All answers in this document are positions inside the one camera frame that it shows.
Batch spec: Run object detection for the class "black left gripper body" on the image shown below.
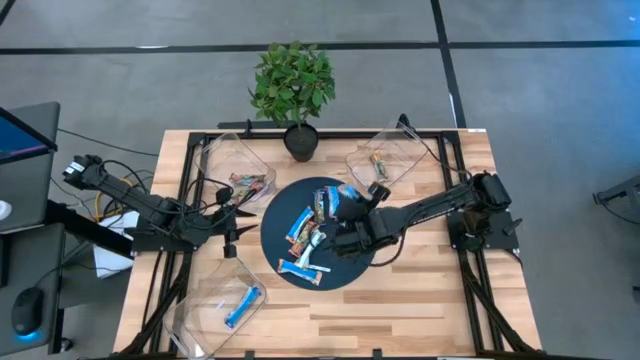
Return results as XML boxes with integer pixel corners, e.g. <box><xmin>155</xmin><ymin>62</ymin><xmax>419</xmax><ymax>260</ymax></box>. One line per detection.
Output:
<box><xmin>209</xmin><ymin>187</ymin><xmax>241</xmax><ymax>259</ymax></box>

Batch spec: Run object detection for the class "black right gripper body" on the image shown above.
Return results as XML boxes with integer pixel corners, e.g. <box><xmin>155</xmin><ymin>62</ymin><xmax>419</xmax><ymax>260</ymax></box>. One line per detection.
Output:
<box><xmin>332</xmin><ymin>181</ymin><xmax>392</xmax><ymax>259</ymax></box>

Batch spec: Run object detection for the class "multicolour granola bar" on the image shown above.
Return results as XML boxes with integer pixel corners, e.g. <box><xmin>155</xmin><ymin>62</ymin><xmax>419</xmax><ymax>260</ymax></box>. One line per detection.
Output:
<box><xmin>232</xmin><ymin>180</ymin><xmax>267</xmax><ymax>200</ymax></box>
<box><xmin>228</xmin><ymin>172</ymin><xmax>268</xmax><ymax>185</ymax></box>

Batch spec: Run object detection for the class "green blue granola bar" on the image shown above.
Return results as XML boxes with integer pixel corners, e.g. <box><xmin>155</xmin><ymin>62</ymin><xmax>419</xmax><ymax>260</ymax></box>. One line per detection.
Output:
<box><xmin>312</xmin><ymin>188</ymin><xmax>327</xmax><ymax>224</ymax></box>

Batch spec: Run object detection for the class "orange green granola bar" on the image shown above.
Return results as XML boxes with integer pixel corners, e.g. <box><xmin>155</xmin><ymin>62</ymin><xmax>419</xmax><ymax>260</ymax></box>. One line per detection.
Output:
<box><xmin>369</xmin><ymin>151</ymin><xmax>390</xmax><ymax>182</ymax></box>

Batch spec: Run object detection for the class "round dark blue plate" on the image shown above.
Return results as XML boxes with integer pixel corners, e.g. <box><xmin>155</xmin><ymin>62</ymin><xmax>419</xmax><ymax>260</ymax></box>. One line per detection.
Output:
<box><xmin>260</xmin><ymin>175</ymin><xmax>376</xmax><ymax>292</ymax></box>

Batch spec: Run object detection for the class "clear plastic bin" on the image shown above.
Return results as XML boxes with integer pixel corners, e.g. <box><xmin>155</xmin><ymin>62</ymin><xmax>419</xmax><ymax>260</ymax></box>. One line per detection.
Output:
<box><xmin>344</xmin><ymin>122</ymin><xmax>431</xmax><ymax>201</ymax></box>
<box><xmin>162</xmin><ymin>257</ymin><xmax>269</xmax><ymax>360</ymax></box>
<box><xmin>193</xmin><ymin>130</ymin><xmax>279</xmax><ymax>211</ymax></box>

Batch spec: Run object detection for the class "white paper sheet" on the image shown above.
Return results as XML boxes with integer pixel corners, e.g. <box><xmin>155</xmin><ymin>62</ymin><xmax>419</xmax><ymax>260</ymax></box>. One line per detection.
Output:
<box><xmin>92</xmin><ymin>209</ymin><xmax>141</xmax><ymax>279</ymax></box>

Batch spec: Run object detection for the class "green plant in black pot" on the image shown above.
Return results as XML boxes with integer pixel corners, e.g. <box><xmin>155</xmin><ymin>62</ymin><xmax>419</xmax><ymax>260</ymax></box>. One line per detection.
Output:
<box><xmin>248</xmin><ymin>40</ymin><xmax>337</xmax><ymax>164</ymax></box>

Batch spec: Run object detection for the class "black desk support bar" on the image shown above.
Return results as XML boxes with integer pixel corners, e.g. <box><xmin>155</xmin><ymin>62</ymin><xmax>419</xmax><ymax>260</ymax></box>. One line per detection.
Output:
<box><xmin>43</xmin><ymin>198</ymin><xmax>136</xmax><ymax>259</ymax></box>

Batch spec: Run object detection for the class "grey side desk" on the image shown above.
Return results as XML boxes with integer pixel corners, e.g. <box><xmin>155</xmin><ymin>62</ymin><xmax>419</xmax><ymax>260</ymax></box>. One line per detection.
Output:
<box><xmin>0</xmin><ymin>101</ymin><xmax>67</xmax><ymax>357</ymax></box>

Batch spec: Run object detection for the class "black computer mouse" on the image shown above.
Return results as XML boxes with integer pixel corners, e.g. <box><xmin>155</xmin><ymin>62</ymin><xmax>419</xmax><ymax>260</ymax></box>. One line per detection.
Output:
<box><xmin>10</xmin><ymin>286</ymin><xmax>45</xmax><ymax>337</ymax></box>

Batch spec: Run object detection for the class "laptop with blue screen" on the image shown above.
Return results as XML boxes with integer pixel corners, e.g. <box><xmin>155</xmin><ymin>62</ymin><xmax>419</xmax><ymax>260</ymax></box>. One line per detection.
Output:
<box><xmin>0</xmin><ymin>105</ymin><xmax>59</xmax><ymax>166</ymax></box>

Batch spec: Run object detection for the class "black stand leg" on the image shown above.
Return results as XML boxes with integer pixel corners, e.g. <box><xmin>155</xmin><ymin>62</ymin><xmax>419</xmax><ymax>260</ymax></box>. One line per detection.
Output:
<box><xmin>592</xmin><ymin>173</ymin><xmax>640</xmax><ymax>225</ymax></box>

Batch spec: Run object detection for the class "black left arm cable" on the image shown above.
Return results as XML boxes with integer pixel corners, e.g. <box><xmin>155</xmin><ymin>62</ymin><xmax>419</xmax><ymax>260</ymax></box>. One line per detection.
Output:
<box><xmin>99</xmin><ymin>158</ymin><xmax>251</xmax><ymax>236</ymax></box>

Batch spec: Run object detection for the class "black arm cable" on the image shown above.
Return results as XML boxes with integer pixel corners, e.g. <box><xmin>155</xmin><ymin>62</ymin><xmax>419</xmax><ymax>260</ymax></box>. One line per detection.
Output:
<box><xmin>369</xmin><ymin>212</ymin><xmax>417</xmax><ymax>269</ymax></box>
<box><xmin>99</xmin><ymin>158</ymin><xmax>251</xmax><ymax>236</ymax></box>

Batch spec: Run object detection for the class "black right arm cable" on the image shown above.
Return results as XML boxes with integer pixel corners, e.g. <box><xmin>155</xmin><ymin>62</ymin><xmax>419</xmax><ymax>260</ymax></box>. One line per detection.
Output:
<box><xmin>369</xmin><ymin>212</ymin><xmax>417</xmax><ymax>269</ymax></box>

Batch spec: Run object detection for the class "black power cable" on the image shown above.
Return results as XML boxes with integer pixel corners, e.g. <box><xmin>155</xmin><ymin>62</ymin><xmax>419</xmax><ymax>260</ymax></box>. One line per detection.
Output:
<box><xmin>397</xmin><ymin>113</ymin><xmax>474</xmax><ymax>179</ymax></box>

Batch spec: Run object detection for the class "yellow cable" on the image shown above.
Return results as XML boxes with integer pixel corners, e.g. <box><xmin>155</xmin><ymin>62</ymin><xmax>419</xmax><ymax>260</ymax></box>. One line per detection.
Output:
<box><xmin>94</xmin><ymin>177</ymin><xmax>134</xmax><ymax>221</ymax></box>

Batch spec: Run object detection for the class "black floor cable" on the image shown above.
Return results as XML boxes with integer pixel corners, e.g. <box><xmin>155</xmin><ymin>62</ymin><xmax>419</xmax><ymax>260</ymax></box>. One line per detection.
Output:
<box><xmin>56</xmin><ymin>127</ymin><xmax>161</xmax><ymax>159</ymax></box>

